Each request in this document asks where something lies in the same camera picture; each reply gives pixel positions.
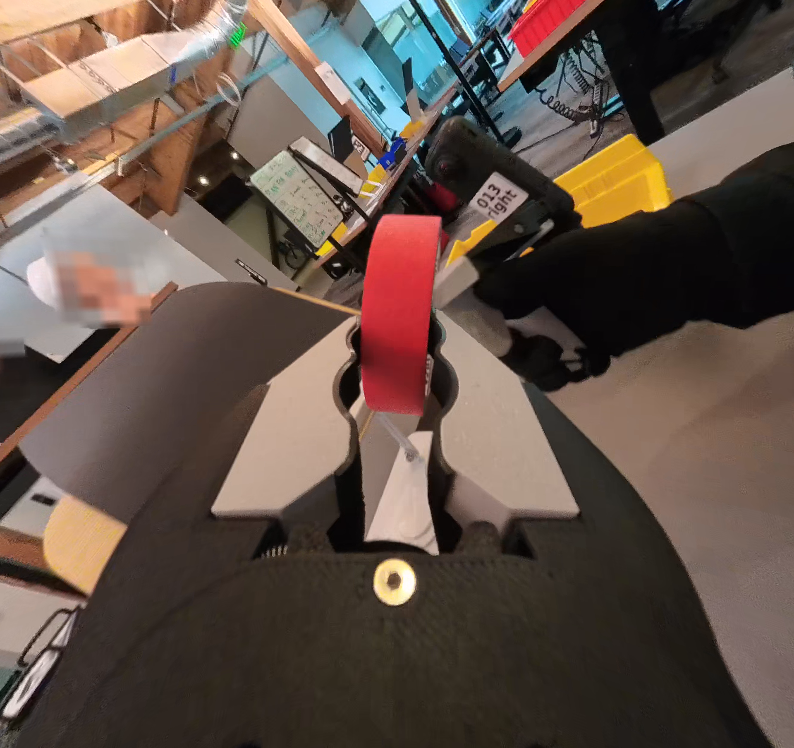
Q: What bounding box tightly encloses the red tape roll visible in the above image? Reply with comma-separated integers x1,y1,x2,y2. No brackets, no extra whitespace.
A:
360,214,450,417

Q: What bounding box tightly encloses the white paper note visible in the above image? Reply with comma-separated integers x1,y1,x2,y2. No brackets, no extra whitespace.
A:
315,60,352,105

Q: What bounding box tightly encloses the wooden top work table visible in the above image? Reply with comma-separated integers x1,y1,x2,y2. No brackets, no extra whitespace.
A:
496,0,671,147

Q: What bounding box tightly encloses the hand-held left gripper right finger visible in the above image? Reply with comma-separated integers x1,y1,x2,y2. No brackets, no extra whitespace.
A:
427,317,582,553

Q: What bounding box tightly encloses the rectangular metal air duct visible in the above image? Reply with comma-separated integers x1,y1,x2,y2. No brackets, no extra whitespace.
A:
0,0,268,165

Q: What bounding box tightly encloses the yellow plastic bin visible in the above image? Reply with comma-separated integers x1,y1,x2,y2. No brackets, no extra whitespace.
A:
445,134,674,265

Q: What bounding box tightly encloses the framed whiteboard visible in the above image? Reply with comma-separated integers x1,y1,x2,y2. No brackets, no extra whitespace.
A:
288,135,366,198

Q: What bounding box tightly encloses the white base book stand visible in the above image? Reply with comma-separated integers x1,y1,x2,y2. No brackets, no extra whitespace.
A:
19,281,442,597

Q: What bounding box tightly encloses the whiteboard with green writing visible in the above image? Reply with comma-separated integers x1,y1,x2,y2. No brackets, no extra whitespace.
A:
250,151,348,251

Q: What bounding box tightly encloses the red plastic bin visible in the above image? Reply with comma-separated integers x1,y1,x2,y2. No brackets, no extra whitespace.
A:
509,0,660,59

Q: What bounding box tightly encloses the person's right hand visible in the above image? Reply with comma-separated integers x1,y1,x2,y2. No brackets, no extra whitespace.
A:
474,201,691,393

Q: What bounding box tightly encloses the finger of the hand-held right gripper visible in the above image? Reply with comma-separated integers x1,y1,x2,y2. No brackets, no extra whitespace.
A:
432,257,516,359

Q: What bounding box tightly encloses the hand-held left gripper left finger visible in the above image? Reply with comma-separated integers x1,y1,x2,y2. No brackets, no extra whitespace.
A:
211,317,367,543

